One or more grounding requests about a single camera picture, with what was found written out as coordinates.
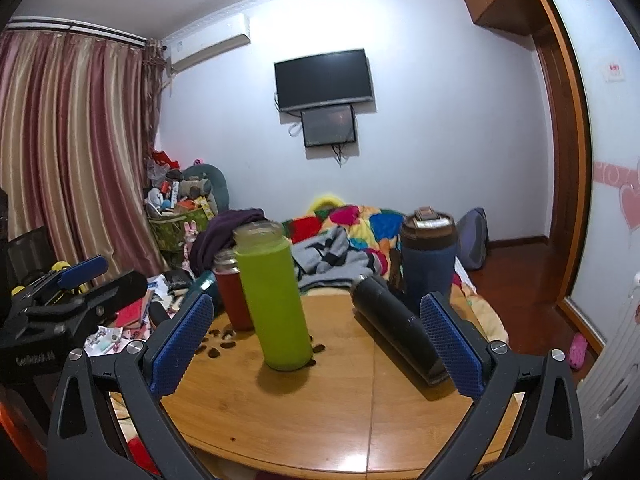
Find small dark framed screen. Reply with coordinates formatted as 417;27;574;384
300;104;357;148

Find pink slipper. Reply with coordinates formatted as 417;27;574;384
567;333;589;370

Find red bottle with silver cap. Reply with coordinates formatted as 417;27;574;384
213;249;253;332

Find green basket of toys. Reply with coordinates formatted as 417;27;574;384
144;160;229;256

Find pink striped curtain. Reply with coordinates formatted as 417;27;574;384
1;29;165;278

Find black wall-mounted television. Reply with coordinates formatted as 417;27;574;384
273;49;374;112

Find black thermos lying down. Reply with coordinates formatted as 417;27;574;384
350;275;448;386

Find frosted sliding door wooden frame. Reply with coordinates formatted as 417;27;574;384
542;0;639;346

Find lime green tall bottle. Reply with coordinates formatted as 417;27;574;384
233;220;312;372

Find round wooden table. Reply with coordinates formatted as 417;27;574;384
162;290;471;479

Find grey striped garment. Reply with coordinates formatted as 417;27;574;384
292;226;382;292

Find dark purple cloth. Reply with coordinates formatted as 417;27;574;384
189;208;266;278

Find white wall air conditioner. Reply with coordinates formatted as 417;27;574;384
168;13;250;74

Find colourful patchwork quilt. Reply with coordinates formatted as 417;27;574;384
281;202;476;297

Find dark blue tumbler brown lid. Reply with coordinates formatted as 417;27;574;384
400;207;458;315

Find grey blue backpack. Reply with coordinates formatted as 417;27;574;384
457;207;489;271

